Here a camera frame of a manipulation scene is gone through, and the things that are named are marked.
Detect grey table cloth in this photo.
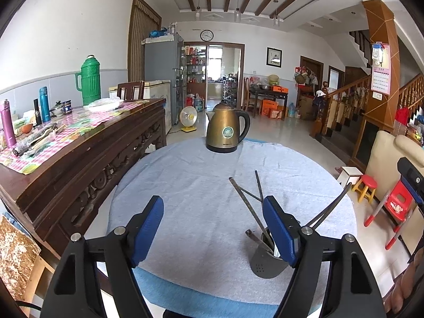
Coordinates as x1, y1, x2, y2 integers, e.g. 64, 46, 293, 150
107, 136, 358, 305

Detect purple bottle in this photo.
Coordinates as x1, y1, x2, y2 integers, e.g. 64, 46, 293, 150
0, 99, 17, 148

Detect speckled brown board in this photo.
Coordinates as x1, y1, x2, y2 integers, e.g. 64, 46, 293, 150
0, 215, 42, 302

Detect hanging woven baskets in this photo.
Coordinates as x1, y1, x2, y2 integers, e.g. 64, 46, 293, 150
295, 67, 319, 87

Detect dark wooden table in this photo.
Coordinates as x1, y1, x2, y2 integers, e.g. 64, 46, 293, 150
248, 84, 289, 118

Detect white chest freezer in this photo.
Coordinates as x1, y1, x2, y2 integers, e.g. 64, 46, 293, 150
109, 79, 172, 135

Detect green thermos flask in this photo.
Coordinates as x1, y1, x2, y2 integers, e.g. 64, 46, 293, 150
75, 55, 102, 106

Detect bronze electric kettle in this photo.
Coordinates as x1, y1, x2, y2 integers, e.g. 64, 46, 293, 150
205, 99, 250, 154

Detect metal utensil holder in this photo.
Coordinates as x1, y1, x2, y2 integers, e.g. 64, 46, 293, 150
245, 228, 289, 279

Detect grey refrigerator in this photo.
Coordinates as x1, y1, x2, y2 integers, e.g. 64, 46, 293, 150
144, 33, 185, 120

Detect yellow electric heater fan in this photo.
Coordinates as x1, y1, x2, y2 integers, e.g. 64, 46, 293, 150
179, 108, 198, 133

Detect brown wooden door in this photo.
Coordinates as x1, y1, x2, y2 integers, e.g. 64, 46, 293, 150
300, 56, 323, 90

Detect carved wooden sideboard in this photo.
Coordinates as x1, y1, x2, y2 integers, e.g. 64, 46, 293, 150
0, 98, 167, 249

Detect small wooden stool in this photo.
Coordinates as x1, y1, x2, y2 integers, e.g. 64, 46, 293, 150
336, 166, 364, 188

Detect beige sofa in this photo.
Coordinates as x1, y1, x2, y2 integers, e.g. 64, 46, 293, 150
374, 130, 424, 206

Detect person's right hand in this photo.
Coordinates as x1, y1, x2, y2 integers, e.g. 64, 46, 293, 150
382, 262, 414, 315

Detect framed wall picture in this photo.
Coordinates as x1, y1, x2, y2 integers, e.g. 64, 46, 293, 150
266, 47, 283, 67

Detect wooden stair railing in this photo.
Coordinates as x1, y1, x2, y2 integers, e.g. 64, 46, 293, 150
310, 73, 424, 140

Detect red plastic chair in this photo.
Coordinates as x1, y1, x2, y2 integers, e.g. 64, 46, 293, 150
364, 180, 416, 250

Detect white plastic bag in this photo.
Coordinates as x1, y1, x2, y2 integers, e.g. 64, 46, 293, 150
88, 98, 124, 111

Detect orange cardboard boxes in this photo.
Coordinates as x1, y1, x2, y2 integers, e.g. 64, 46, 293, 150
260, 99, 287, 120

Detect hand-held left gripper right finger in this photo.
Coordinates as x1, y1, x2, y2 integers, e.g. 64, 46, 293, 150
263, 195, 387, 318

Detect blue bottle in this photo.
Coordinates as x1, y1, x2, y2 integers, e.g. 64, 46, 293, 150
39, 87, 51, 122

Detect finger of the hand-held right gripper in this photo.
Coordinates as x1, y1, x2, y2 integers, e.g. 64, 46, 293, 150
397, 157, 424, 206

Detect kitchen shelf rack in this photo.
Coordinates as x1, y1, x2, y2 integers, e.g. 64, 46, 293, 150
185, 45, 207, 83

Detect pile of black chopsticks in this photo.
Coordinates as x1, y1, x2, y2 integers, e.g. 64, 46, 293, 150
228, 170, 352, 259

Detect blue tablecloth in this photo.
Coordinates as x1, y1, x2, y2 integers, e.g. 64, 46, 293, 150
132, 267, 299, 318

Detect dark wooden chair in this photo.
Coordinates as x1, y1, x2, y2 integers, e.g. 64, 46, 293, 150
117, 81, 145, 101

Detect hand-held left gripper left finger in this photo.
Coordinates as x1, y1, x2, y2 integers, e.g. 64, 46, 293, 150
49, 195, 165, 318

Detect pink wall calendar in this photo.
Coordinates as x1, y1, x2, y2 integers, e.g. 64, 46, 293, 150
370, 42, 393, 95

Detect wooden dining chair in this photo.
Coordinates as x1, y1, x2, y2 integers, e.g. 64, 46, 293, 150
243, 77, 255, 110

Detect brown door curtain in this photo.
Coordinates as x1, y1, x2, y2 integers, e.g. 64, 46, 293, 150
127, 0, 162, 83

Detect red round stool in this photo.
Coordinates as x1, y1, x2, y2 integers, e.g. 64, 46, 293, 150
351, 174, 378, 203

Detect pink checked cloth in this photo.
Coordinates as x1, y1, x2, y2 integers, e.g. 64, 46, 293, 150
0, 101, 144, 175

